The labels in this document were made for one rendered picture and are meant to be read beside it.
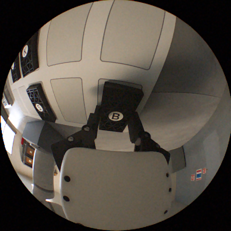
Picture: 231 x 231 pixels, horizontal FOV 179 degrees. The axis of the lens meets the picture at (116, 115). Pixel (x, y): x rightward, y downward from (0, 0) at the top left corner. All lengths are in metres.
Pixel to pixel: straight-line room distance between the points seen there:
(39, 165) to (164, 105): 0.45
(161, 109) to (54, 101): 0.20
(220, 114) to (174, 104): 1.54
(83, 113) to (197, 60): 0.23
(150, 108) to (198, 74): 0.13
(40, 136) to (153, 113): 0.31
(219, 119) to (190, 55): 1.58
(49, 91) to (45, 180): 0.34
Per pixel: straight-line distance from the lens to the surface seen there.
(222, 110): 1.65
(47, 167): 0.39
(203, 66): 0.19
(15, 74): 0.24
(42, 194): 0.44
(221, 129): 1.69
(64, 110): 0.17
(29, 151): 4.12
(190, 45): 0.15
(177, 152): 2.42
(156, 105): 0.16
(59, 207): 0.52
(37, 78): 0.16
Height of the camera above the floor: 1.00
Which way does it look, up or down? 39 degrees down
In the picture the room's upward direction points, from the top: 179 degrees counter-clockwise
